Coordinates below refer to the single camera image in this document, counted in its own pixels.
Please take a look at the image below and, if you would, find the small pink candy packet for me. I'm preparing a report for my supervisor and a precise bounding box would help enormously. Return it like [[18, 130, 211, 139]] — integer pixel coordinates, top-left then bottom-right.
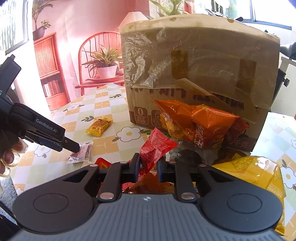
[[66, 142, 93, 164]]

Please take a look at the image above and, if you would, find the red snack packet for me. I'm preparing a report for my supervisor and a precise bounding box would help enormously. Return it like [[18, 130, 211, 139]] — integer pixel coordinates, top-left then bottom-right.
[[106, 128, 177, 190]]

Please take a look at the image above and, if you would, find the orange chip bag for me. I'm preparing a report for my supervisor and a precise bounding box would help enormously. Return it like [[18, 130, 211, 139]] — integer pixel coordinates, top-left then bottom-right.
[[153, 99, 249, 150]]

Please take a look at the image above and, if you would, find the yellow chip bag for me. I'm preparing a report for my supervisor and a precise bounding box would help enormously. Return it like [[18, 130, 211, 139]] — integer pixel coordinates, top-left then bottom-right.
[[211, 156, 287, 236]]

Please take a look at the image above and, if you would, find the left hand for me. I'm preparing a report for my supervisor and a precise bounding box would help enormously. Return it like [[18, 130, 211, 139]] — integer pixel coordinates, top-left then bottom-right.
[[1, 130, 28, 177]]

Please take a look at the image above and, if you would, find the small yellow snack packet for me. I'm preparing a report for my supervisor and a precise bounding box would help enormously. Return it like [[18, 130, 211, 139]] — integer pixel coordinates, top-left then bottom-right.
[[85, 118, 113, 137]]

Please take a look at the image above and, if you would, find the checkered floral tablecloth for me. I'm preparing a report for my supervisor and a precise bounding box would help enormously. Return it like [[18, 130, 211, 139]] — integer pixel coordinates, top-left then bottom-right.
[[11, 84, 295, 240]]

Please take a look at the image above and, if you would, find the printed room backdrop poster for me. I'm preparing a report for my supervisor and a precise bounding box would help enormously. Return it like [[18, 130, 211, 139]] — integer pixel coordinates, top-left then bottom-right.
[[31, 0, 197, 112]]

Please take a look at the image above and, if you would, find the cardboard box with plastic liner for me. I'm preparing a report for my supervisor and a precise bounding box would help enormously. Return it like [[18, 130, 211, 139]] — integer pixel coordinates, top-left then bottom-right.
[[119, 14, 280, 151]]

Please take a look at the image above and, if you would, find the black exercise bike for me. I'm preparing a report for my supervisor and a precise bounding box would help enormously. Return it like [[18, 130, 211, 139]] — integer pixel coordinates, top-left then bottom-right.
[[205, 9, 295, 105]]

